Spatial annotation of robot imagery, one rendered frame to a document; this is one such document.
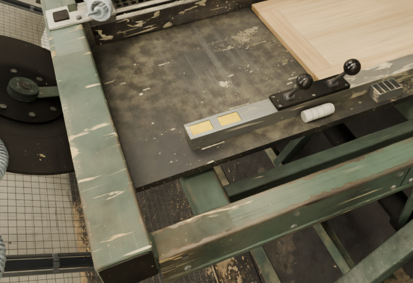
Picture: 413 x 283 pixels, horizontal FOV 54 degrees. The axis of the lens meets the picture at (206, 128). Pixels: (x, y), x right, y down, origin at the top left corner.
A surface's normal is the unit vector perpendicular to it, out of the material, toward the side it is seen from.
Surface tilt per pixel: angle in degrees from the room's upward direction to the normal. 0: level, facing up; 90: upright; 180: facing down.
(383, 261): 0
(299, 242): 0
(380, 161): 55
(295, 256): 0
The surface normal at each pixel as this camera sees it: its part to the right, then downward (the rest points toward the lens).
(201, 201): -0.04, -0.67
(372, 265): -0.79, -0.14
